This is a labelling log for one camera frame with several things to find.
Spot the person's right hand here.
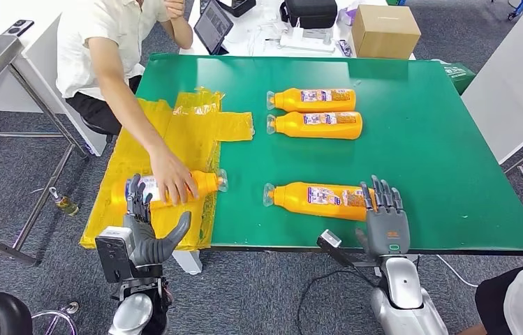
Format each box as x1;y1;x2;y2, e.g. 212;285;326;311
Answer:
149;147;200;207

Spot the person's left hand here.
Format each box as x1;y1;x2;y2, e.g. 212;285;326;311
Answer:
163;0;188;20

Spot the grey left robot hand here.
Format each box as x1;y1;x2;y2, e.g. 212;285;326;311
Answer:
122;173;193;268

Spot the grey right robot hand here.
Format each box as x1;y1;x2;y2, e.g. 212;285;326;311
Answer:
355;174;411;259

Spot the orange detergent bottle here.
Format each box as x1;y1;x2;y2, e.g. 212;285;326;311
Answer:
110;169;229;210
266;88;358;114
266;111;364;140
262;181;378;223

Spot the small glass bottle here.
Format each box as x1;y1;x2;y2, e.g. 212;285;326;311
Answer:
48;186;80;217

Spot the black tablet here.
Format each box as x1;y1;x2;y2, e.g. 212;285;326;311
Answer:
192;0;235;56

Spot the yellow taped cardboard mat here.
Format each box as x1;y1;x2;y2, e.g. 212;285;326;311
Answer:
79;87;256;251

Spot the white table leg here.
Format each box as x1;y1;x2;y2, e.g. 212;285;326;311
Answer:
171;249;204;276

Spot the black flat device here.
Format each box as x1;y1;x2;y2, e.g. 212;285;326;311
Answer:
216;0;258;18

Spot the black stool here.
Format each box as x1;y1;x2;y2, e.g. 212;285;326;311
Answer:
79;114;118;144

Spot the black carry bag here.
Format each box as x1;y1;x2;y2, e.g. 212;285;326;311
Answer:
279;0;339;30

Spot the black smartphone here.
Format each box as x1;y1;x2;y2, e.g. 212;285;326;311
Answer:
1;19;35;38

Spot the clear bag with purple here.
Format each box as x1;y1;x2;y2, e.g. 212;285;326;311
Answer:
337;4;360;27

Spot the small purple packet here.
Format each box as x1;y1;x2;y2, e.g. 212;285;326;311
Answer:
334;38;353;58

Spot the large white table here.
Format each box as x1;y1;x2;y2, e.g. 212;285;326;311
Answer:
459;2;523;165

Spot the brown cardboard box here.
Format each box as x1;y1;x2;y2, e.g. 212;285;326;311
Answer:
351;3;422;61

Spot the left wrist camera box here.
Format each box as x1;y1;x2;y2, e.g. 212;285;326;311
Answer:
95;225;136;284

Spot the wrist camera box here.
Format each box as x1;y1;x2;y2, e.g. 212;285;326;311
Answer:
95;225;136;284
316;229;359;269

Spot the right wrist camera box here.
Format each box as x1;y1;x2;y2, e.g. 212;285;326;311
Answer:
316;229;359;269

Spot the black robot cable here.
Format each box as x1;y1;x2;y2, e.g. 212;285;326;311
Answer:
296;269;383;335

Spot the white floor cable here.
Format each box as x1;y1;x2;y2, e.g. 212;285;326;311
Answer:
436;255;480;290

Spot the chrome caster frame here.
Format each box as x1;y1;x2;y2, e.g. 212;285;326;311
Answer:
31;301;80;335

